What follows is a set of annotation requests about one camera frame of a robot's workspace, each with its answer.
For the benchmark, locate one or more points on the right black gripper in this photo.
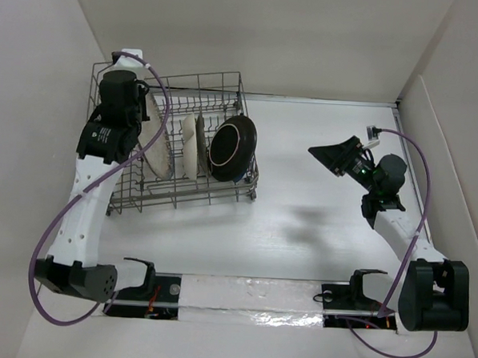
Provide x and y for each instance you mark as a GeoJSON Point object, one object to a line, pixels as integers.
{"type": "Point", "coordinates": [339, 157]}

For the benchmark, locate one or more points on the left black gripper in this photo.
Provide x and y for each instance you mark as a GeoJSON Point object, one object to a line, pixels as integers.
{"type": "Point", "coordinates": [142, 91]}

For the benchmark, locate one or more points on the speckled round plate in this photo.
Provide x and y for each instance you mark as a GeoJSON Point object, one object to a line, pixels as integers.
{"type": "Point", "coordinates": [158, 156]}

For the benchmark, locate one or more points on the cream divided dish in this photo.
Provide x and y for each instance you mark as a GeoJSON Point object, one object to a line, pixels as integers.
{"type": "Point", "coordinates": [190, 154]}

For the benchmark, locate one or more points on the blue leaf shaped plate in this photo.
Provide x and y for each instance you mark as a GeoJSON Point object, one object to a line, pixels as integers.
{"type": "Point", "coordinates": [246, 177]}

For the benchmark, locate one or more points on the cream plate brown rim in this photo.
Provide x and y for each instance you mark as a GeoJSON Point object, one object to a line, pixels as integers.
{"type": "Point", "coordinates": [232, 149]}

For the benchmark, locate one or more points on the grey deer pattern plate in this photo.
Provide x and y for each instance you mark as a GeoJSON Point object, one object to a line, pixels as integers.
{"type": "Point", "coordinates": [202, 145]}

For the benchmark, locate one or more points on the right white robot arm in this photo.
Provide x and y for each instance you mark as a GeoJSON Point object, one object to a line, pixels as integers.
{"type": "Point", "coordinates": [429, 292]}

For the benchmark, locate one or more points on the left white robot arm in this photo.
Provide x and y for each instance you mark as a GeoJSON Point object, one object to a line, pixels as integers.
{"type": "Point", "coordinates": [71, 265]}

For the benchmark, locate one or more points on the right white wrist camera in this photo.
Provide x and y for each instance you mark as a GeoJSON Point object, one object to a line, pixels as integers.
{"type": "Point", "coordinates": [373, 137]}

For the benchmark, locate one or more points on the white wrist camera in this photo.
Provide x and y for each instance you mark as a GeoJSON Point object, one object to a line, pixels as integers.
{"type": "Point", "coordinates": [373, 137]}
{"type": "Point", "coordinates": [123, 62]}

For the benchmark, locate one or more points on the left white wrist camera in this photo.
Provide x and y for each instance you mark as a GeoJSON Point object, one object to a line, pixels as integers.
{"type": "Point", "coordinates": [123, 62]}

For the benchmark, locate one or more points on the grey wire dish rack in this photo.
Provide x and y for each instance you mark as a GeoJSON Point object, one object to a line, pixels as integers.
{"type": "Point", "coordinates": [218, 96]}

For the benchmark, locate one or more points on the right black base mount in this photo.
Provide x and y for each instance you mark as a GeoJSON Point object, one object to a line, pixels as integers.
{"type": "Point", "coordinates": [346, 303]}

